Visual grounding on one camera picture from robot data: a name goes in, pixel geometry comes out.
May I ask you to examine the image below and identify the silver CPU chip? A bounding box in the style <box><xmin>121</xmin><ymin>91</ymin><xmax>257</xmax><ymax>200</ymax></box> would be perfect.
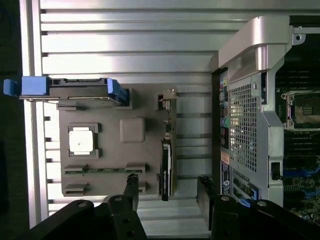
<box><xmin>68</xmin><ymin>126</ymin><xmax>97</xmax><ymax>153</ymax></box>

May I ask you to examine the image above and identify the green motherboard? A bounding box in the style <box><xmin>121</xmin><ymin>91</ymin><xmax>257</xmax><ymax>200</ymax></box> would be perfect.
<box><xmin>274</xmin><ymin>34</ymin><xmax>320</xmax><ymax>226</ymax></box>

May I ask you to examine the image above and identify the green RAM stick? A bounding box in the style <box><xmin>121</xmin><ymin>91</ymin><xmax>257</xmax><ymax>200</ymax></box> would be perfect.
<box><xmin>65</xmin><ymin>167</ymin><xmax>146</xmax><ymax>174</ymax></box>

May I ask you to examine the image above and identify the grey parts rack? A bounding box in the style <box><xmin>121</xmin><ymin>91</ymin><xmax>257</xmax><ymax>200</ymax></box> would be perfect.
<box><xmin>56</xmin><ymin>83</ymin><xmax>180</xmax><ymax>201</ymax></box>

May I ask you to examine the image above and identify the open black PC case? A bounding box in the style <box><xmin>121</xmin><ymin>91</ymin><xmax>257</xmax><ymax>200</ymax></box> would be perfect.
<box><xmin>209</xmin><ymin>15</ymin><xmax>320</xmax><ymax>208</ymax></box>

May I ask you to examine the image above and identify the CPU socket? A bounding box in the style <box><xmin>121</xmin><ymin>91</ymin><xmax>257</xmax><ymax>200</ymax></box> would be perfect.
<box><xmin>279</xmin><ymin>89</ymin><xmax>320</xmax><ymax>132</ymax></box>

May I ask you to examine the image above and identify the hard disk in blue caddy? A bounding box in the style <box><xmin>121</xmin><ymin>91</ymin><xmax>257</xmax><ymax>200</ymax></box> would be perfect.
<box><xmin>3</xmin><ymin>76</ymin><xmax>130</xmax><ymax>107</ymax></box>

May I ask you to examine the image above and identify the blue expansion slot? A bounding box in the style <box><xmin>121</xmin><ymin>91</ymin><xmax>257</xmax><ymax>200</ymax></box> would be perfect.
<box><xmin>282</xmin><ymin>167</ymin><xmax>320</xmax><ymax>180</ymax></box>

